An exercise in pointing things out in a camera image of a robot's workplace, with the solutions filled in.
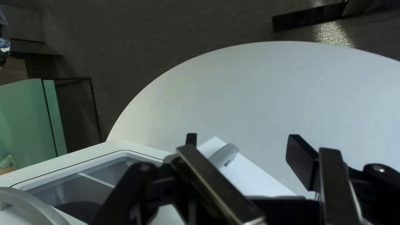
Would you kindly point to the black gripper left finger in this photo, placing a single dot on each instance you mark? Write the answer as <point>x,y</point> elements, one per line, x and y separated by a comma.
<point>217,183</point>

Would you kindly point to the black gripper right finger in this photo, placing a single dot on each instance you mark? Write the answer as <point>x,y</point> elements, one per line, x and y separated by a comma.
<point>333,188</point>

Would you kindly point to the white toy kitchen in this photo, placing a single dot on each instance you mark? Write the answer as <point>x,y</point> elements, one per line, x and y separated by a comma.
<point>125,149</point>

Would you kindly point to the black floor stand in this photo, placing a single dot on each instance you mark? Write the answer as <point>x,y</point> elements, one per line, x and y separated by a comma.
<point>308,17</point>

